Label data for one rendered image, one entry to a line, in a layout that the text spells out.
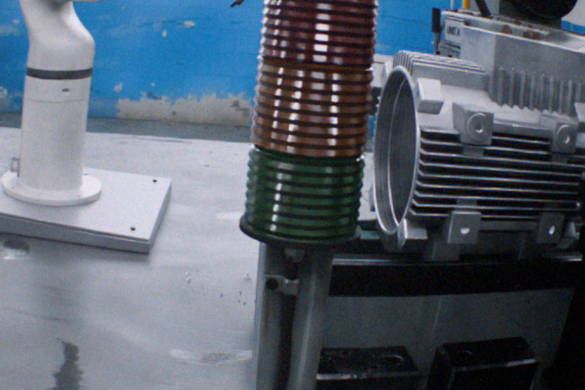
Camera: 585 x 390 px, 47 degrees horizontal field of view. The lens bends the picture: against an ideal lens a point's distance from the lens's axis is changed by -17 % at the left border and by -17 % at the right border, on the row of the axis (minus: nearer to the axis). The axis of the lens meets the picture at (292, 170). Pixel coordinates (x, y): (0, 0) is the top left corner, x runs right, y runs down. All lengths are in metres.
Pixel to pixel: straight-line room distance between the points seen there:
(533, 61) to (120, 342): 0.50
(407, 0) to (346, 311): 5.80
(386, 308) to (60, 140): 0.60
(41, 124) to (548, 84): 0.73
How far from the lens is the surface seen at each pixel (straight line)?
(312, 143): 0.37
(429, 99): 0.65
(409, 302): 0.70
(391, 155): 0.81
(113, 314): 0.83
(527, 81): 0.72
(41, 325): 0.79
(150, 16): 6.39
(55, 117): 1.11
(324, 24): 0.37
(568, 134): 0.69
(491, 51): 0.70
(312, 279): 0.41
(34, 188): 1.15
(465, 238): 0.67
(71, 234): 1.04
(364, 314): 0.70
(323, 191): 0.38
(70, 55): 1.10
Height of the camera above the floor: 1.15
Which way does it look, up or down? 13 degrees down
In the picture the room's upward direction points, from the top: 5 degrees clockwise
